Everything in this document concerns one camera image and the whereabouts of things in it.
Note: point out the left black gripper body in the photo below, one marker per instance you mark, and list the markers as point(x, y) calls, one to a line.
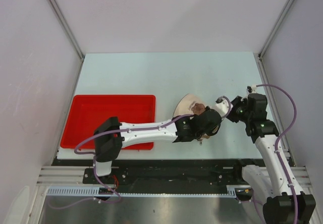
point(198, 133)

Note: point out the white slotted cable duct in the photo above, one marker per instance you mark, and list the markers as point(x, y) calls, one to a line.
point(102, 192)

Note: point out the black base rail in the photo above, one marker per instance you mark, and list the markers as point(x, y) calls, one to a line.
point(212, 171)

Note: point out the right aluminium corner post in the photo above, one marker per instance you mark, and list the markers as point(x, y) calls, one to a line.
point(278, 23)

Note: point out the beige mesh laundry bag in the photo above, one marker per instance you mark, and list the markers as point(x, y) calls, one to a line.
point(183, 110)

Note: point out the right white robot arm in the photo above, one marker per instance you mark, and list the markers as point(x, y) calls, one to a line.
point(283, 199)

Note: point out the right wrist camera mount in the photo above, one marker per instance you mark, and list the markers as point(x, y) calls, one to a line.
point(251, 89)

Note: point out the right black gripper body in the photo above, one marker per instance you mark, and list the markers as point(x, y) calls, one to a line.
point(239, 111)

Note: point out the left aluminium corner post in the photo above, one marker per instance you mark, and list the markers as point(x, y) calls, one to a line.
point(66, 28)

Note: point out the red plastic tray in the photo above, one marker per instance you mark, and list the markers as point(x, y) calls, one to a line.
point(88, 112)

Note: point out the aluminium corner post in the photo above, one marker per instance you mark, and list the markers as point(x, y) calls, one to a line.
point(66, 28)
point(278, 23)

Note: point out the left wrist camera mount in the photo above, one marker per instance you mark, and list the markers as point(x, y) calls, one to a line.
point(223, 106)

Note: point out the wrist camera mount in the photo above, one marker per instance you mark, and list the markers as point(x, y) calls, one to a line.
point(223, 106)
point(251, 89)

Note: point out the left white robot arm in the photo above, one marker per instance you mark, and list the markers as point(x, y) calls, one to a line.
point(114, 135)

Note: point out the brown bra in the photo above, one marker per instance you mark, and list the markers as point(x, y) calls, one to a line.
point(198, 108)

